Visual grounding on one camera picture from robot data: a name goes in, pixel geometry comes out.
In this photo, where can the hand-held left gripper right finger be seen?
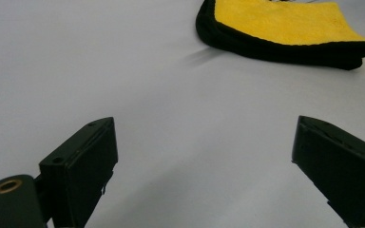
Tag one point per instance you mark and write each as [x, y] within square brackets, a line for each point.
[339, 164]

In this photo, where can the yellow and black cloth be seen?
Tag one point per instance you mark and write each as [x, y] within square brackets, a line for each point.
[282, 25]

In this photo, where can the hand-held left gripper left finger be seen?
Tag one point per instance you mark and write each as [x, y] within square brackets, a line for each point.
[82, 164]

